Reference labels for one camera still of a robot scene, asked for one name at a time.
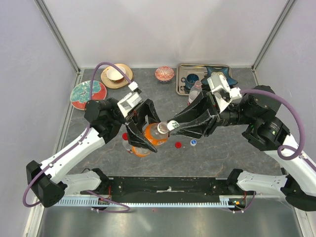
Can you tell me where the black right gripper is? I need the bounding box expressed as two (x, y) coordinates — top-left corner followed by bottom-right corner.
(168, 89), (256, 140)

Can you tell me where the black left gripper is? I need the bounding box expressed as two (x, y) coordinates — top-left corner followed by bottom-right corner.
(108, 97), (170, 151)

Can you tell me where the orange juice bottle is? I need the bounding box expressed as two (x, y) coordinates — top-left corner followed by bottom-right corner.
(132, 122), (169, 158)

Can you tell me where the blue white Pocari cap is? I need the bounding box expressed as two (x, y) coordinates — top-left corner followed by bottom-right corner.
(190, 139), (197, 146)

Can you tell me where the white juice bottle cap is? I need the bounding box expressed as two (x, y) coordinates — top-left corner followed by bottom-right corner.
(167, 120), (180, 131)

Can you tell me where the tall red-cap clear bottle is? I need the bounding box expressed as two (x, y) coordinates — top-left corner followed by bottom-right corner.
(188, 80), (202, 105)

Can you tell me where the red bottle cap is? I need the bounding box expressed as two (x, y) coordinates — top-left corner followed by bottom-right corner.
(175, 142), (182, 149)

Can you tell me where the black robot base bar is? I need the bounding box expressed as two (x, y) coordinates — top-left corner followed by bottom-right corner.
(80, 175), (257, 203)

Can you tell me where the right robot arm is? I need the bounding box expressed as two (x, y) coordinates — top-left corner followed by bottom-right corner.
(170, 85), (316, 211)

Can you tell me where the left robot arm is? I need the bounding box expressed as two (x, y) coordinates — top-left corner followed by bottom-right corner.
(23, 98), (160, 207)

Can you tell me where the small red-cap clear bottle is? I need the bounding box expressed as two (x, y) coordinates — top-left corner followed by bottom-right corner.
(122, 132), (133, 154)

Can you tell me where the blue ceramic cup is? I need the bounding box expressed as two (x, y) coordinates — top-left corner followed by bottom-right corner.
(181, 74), (199, 89)

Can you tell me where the steel tray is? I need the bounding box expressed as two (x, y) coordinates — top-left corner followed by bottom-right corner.
(175, 63), (232, 96)

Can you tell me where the blue star-shaped dish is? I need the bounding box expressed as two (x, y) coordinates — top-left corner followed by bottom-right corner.
(201, 66), (238, 88)

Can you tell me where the red patterned bowl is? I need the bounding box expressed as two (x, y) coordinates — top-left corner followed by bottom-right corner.
(155, 66), (175, 82)

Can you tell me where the tan saucer plate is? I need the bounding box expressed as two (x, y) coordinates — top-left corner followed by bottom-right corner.
(100, 63), (134, 89)

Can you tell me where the red white tea cup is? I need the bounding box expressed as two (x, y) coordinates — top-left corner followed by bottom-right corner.
(106, 66), (124, 83)

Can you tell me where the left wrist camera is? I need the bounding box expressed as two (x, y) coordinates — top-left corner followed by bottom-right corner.
(117, 92), (142, 118)

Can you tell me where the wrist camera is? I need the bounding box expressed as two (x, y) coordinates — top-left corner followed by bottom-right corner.
(207, 72), (242, 113)
(117, 92), (142, 118)

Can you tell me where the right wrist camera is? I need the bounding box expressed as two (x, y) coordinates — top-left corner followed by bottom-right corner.
(207, 72), (242, 113)

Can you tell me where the slotted cable duct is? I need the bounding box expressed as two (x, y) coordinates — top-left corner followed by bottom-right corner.
(54, 196), (235, 208)

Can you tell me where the right aluminium frame post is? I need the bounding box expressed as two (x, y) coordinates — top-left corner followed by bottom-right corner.
(251, 0), (296, 72)

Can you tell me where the aluminium frame post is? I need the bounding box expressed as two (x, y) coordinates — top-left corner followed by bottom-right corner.
(34, 0), (80, 74)
(251, 0), (296, 72)

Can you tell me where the left aluminium frame post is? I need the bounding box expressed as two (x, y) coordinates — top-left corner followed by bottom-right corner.
(34, 0), (80, 74)

